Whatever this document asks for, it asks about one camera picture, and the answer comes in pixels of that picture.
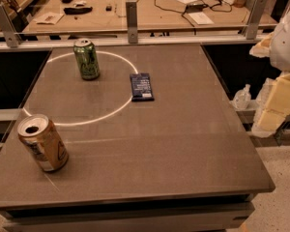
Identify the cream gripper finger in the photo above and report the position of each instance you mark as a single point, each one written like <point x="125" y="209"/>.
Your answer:
<point x="273" y="106"/>
<point x="262" y="49"/>

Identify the orange soda can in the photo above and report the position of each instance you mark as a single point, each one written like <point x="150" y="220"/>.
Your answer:
<point x="40" y="137"/>

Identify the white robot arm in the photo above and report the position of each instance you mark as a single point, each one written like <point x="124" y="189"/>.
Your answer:
<point x="280" y="46"/>

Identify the blue rxbar blueberry wrapper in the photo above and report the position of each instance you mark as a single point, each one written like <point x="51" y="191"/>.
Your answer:
<point x="141" y="88"/>

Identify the green soda can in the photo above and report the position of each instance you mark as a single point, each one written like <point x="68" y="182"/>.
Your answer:
<point x="86" y="59"/>

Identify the clear sanitizer bottle left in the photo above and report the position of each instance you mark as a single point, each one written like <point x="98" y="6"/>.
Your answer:
<point x="242" y="98"/>

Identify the white paper sheet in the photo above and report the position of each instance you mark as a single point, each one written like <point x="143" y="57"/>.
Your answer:
<point x="200" y="18"/>

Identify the black power adapter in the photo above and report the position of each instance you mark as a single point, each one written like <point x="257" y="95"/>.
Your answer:
<point x="195" y="7"/>

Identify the small black object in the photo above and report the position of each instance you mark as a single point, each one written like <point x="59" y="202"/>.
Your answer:
<point x="108" y="8"/>

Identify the black tool on desk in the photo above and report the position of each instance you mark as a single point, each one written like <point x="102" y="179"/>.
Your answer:
<point x="78" y="10"/>

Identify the wooden background desk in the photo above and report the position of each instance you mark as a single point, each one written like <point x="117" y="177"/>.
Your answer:
<point x="151" y="15"/>

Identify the white card on desk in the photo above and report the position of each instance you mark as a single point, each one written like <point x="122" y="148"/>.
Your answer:
<point x="48" y="18"/>

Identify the metal bracket right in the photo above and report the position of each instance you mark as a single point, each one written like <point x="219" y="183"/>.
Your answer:
<point x="251" y="28"/>

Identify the metal bracket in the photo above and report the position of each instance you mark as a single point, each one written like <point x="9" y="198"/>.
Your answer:
<point x="251" y="28"/>
<point x="12" y="39"/>
<point x="131" y="14"/>

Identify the metal bracket middle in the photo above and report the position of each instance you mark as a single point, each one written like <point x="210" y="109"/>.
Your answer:
<point x="131" y="14"/>

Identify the metal bracket left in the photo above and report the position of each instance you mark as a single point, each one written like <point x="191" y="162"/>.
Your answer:
<point x="12" y="39"/>

